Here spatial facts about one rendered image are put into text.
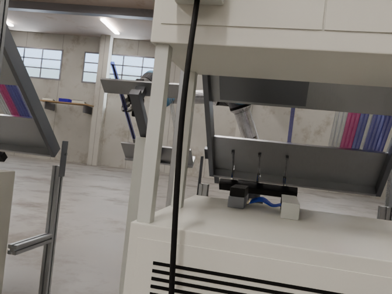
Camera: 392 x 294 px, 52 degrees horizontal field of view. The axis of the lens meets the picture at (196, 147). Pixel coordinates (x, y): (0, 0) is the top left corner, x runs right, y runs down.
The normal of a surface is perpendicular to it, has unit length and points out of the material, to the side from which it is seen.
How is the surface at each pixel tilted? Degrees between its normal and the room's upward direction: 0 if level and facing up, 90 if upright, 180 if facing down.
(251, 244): 90
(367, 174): 135
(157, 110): 90
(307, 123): 90
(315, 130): 90
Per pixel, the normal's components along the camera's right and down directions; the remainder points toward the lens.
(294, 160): -0.22, 0.69
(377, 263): -0.21, -0.03
